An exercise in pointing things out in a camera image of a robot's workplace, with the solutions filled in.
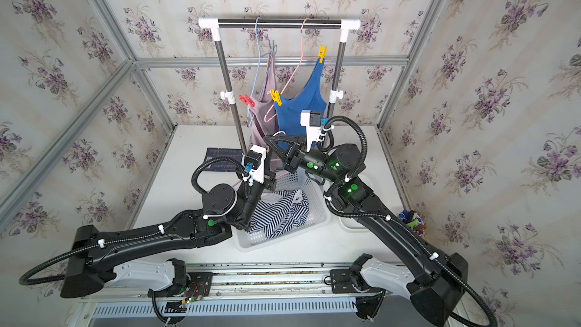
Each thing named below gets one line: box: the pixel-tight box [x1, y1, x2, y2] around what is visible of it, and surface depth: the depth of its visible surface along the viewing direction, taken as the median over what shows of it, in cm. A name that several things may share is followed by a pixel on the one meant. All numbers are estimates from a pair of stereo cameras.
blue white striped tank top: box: [247, 189, 311, 240], surface depth 85 cm
